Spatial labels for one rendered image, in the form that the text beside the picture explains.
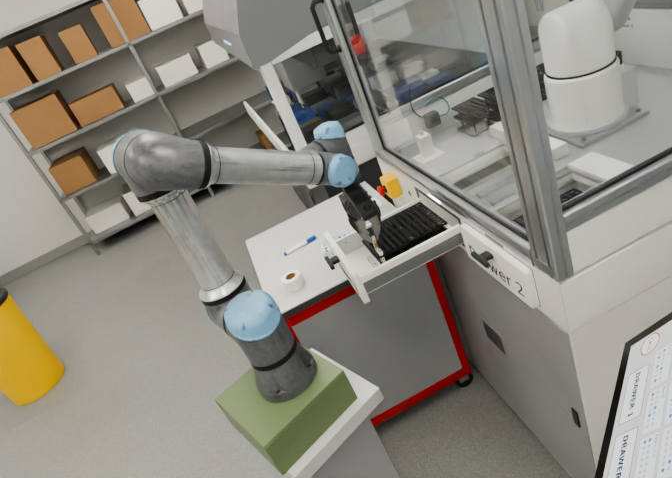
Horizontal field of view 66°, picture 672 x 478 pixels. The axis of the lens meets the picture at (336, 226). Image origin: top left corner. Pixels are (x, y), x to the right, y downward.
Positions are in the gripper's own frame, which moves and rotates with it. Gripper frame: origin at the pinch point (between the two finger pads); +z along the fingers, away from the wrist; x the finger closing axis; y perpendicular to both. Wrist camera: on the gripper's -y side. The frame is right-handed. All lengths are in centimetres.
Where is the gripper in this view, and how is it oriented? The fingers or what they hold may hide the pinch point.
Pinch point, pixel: (373, 238)
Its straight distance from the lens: 146.6
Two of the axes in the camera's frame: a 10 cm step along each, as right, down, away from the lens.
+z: 3.6, 8.1, 4.7
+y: -3.0, -3.7, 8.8
